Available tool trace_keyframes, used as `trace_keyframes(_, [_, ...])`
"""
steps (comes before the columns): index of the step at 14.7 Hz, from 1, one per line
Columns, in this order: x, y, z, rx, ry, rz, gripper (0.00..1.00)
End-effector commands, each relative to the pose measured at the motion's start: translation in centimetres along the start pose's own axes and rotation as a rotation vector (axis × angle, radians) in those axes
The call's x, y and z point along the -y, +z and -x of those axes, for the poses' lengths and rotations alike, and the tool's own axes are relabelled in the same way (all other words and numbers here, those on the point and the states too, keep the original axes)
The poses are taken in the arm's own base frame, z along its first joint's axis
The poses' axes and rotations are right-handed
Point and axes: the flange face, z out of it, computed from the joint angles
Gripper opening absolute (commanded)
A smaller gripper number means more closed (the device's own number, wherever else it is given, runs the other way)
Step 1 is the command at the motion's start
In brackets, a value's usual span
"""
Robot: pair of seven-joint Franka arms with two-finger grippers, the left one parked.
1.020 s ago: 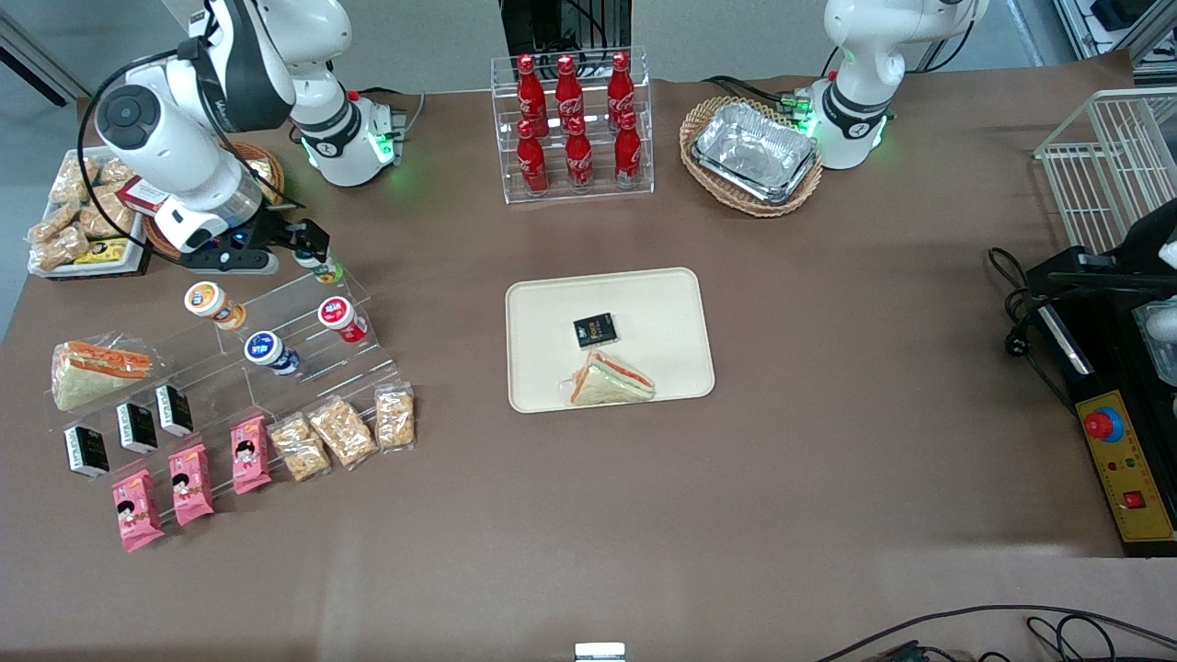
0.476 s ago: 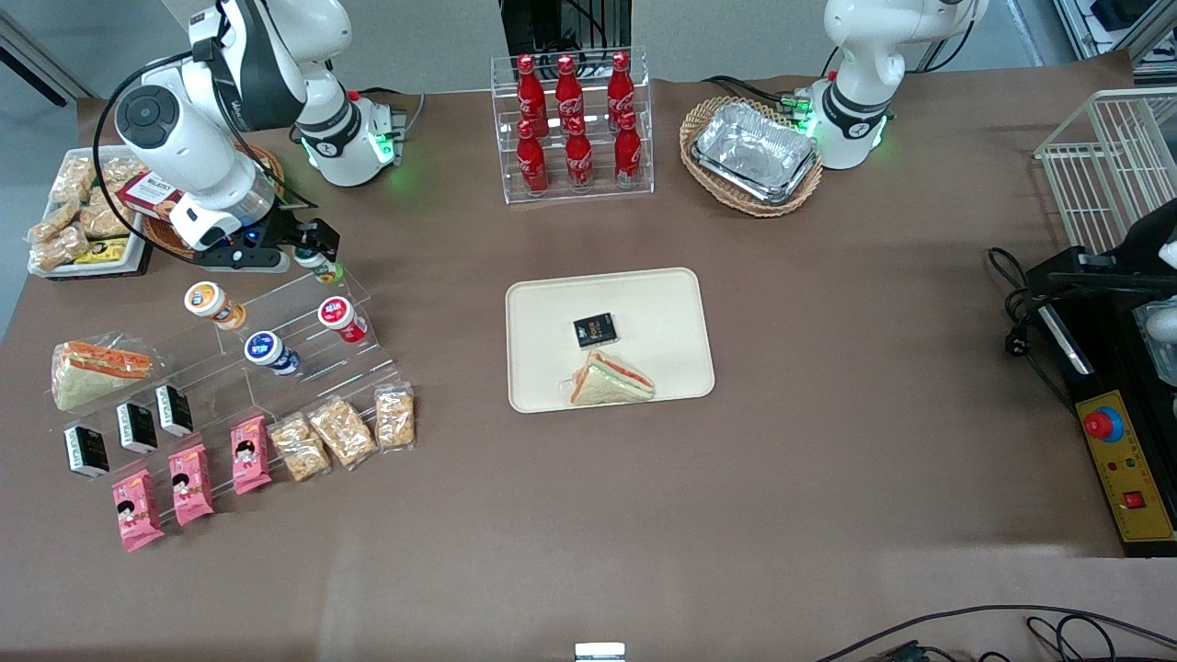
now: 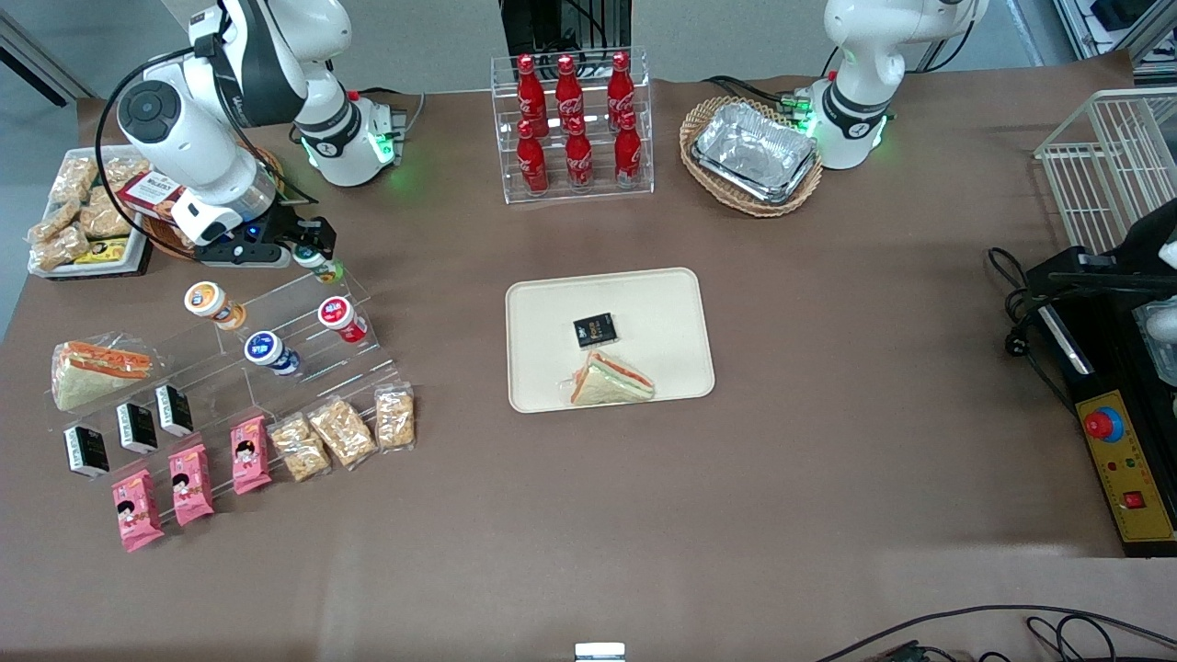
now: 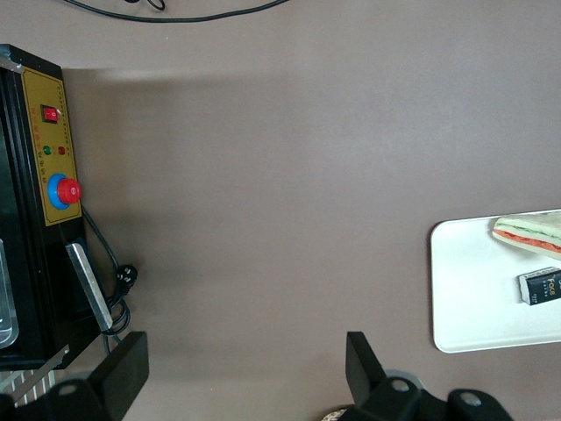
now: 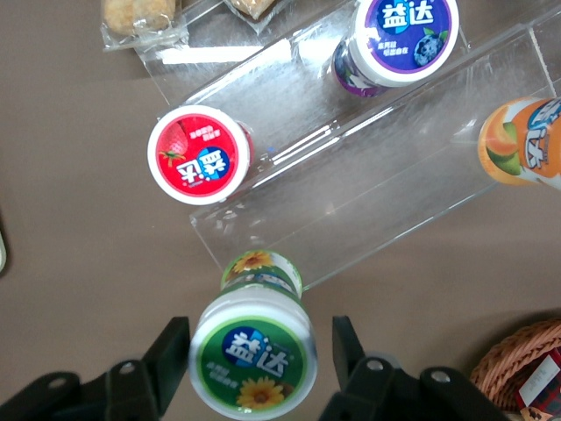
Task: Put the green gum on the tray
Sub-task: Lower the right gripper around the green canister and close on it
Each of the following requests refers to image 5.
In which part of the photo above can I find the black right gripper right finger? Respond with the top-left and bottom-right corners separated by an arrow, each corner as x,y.
319,315 -> 422,421

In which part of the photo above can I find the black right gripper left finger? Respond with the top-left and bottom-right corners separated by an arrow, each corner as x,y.
107,316 -> 190,421

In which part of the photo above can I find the green gum bottle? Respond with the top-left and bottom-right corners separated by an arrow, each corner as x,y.
188,249 -> 319,417

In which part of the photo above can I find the clear acrylic gum step stand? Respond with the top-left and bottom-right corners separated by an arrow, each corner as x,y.
155,0 -> 561,291

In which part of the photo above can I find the cream plastic tray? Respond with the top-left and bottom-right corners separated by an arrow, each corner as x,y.
0,210 -> 10,277

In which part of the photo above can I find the red gum bottle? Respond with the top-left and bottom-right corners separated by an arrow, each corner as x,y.
146,104 -> 256,207

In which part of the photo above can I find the orange gum bottle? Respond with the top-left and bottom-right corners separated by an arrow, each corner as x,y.
477,96 -> 561,190

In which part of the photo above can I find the purple gum bottle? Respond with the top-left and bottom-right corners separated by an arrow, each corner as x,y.
330,0 -> 460,97

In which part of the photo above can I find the wicker snack basket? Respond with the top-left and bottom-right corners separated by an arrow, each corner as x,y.
469,318 -> 561,413

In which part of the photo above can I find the red cookie box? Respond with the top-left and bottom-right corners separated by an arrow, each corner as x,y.
515,353 -> 561,421

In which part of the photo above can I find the clear acrylic snack step stand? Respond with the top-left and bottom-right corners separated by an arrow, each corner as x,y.
133,0 -> 365,106

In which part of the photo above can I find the clear-wrapped biscuit pack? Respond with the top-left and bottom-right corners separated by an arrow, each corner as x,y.
222,0 -> 281,22
100,0 -> 189,53

